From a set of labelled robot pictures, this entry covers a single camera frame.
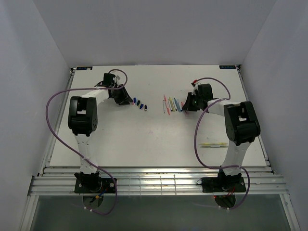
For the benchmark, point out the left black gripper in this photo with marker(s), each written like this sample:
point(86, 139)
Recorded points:
point(125, 97)

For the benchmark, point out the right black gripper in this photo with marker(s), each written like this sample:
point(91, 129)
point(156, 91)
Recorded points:
point(188, 105)

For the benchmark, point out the blue pen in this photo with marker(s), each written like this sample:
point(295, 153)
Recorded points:
point(178, 105)

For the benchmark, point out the black cap whiteboard marker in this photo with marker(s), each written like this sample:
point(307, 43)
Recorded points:
point(175, 105)

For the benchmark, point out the yellow highlighter pen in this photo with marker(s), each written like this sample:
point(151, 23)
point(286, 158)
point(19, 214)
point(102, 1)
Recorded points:
point(172, 104)

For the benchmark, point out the pink highlighter pen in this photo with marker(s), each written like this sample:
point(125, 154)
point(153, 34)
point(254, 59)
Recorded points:
point(166, 105)

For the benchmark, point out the white marker black cap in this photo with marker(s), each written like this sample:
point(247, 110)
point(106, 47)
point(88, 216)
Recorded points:
point(164, 107)

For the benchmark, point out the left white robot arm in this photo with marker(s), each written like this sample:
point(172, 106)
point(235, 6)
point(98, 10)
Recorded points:
point(83, 116)

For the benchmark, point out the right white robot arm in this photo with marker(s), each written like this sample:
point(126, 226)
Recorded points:
point(241, 125)

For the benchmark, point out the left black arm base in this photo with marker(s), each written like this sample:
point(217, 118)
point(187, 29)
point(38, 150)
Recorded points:
point(93, 183)

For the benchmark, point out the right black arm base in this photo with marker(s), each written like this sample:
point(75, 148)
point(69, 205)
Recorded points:
point(222, 183)

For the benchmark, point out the yellow highlighter near front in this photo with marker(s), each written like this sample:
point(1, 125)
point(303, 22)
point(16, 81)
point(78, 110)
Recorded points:
point(214, 145)

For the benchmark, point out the right blue corner label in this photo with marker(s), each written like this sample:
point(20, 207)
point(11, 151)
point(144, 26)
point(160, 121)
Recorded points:
point(227, 66)

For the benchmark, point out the blue corner label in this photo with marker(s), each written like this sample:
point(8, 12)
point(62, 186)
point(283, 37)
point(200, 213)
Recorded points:
point(227, 66)
point(86, 68)

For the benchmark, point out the left blue corner label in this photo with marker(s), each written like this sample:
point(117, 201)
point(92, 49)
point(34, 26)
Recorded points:
point(86, 68)

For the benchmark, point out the white wire guard grid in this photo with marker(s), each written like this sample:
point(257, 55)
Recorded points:
point(152, 186)

